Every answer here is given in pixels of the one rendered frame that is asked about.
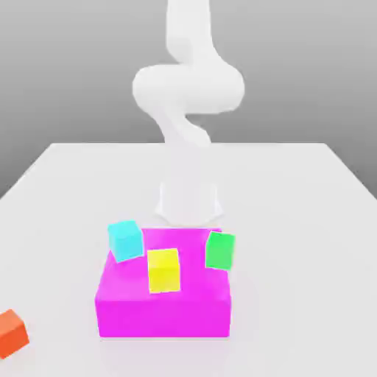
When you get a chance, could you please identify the small green cube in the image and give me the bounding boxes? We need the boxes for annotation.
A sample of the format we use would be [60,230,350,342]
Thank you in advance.
[205,230,236,271]

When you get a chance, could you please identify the small cyan cube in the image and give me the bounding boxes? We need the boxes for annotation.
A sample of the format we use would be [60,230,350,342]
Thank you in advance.
[107,219,144,264]

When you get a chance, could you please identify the small yellow cube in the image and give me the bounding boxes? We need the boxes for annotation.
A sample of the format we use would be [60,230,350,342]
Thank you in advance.
[147,247,181,295]

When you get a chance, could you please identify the small orange cube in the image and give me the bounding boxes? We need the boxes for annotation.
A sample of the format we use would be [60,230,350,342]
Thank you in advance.
[0,308,31,361]

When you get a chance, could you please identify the large magenta box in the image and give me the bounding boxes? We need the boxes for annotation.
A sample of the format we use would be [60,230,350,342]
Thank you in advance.
[94,227,232,339]

